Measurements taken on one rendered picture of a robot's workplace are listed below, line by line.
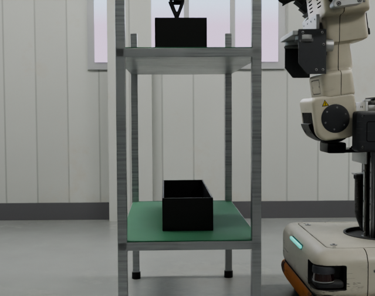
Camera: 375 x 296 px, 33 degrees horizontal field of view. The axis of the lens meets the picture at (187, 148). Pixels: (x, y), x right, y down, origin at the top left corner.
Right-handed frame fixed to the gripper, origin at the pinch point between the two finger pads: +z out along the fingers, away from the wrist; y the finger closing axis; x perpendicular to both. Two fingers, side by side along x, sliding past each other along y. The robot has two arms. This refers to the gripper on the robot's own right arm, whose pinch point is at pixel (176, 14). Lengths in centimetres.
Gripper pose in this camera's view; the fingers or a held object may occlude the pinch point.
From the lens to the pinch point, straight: 270.3
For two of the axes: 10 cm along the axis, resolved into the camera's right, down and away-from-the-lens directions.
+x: 10.0, -0.1, 0.3
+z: 0.1, 10.0, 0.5
